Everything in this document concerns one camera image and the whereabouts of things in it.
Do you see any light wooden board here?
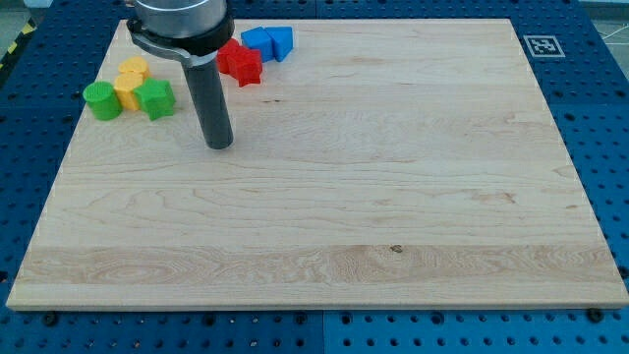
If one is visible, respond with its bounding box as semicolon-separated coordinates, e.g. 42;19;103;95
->
7;19;628;311

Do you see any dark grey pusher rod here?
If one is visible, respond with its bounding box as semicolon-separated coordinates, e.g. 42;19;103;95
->
183;59;233;150

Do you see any green star block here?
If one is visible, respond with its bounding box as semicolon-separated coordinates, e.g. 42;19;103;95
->
133;78;176;121

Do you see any red round block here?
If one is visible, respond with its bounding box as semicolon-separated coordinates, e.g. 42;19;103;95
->
216;38;240;75

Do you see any yellow hexagon block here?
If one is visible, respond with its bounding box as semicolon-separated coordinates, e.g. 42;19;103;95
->
114;72;143;111

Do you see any white fiducial marker tag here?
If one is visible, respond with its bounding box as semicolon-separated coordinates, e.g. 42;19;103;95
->
524;34;565;58

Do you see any red star block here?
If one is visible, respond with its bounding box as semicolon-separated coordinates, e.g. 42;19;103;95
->
227;47;262;88

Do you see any yellow black hazard tape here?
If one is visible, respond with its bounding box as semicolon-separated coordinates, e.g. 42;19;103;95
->
1;19;37;71

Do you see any blue cube block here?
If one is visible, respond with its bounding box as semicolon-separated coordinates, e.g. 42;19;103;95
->
241;27;274;62

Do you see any green cylinder block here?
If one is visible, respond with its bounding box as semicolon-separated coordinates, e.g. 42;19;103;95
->
83;81;122;121

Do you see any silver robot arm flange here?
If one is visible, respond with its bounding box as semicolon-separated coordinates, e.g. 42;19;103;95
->
127;0;235;67

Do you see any blue triangle block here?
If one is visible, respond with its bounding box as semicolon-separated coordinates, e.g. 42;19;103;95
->
265;27;294;62

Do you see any yellow round block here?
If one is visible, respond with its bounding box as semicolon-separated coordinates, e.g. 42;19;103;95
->
118;56;151;79

